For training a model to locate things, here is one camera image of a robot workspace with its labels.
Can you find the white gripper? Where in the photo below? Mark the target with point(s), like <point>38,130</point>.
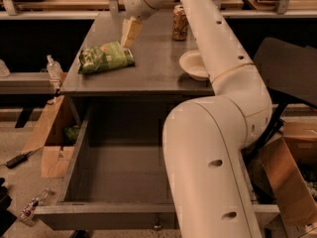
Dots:
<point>136,6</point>

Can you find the green jalapeno chip bag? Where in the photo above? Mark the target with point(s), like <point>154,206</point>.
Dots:
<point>104,58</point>

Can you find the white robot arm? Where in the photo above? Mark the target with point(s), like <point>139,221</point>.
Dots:
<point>202,138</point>

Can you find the grey cabinet with top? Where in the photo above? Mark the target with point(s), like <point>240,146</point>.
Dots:
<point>141,94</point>

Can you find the green bag in box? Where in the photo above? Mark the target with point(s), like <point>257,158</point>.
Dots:
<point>71,134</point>

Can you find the open grey top drawer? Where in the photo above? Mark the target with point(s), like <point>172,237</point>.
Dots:
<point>117,179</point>

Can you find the white paper bowl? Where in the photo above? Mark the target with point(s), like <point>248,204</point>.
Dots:
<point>192,63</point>

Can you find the clear sanitizer bottle left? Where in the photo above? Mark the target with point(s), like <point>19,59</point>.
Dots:
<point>54,69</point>

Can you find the cardboard box left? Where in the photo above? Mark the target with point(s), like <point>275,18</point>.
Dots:
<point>48,136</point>

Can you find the cardboard box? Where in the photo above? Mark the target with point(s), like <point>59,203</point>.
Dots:
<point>283,156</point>
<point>48,136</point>

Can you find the black folding table right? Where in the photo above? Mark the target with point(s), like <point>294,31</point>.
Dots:
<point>290,76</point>

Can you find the black power adapter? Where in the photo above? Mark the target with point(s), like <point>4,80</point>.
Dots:
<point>13,163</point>

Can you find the cardboard box right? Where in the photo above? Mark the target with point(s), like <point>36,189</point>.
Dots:
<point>283,156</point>

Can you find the plastic bottle on floor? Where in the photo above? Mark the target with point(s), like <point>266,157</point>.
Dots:
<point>27,215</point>

